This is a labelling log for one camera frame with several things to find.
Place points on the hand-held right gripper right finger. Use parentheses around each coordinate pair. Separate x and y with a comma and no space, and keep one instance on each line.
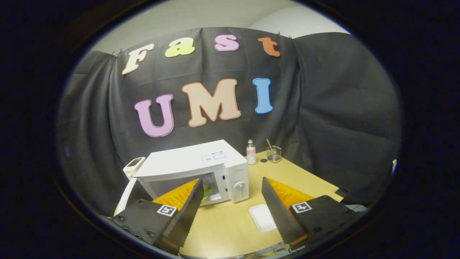
(275,212)

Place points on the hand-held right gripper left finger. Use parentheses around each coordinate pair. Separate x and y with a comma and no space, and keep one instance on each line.
(190,216)

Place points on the sandwich with lettuce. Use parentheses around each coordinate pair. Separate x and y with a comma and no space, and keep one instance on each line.
(207,193)

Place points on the white microwave oven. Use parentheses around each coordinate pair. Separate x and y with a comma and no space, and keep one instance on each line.
(187,158)

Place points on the white rectangular tray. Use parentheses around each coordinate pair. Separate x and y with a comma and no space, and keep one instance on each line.
(260,216)

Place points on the clear glass cup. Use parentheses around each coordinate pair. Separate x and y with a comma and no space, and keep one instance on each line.
(274,156)

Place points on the clear bottle with pink label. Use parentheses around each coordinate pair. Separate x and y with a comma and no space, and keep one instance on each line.
(251,155)

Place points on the thin wooden stick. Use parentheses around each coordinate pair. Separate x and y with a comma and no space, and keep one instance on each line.
(268,144)

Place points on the black backdrop cloth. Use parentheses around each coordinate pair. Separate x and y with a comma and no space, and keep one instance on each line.
(323,108)

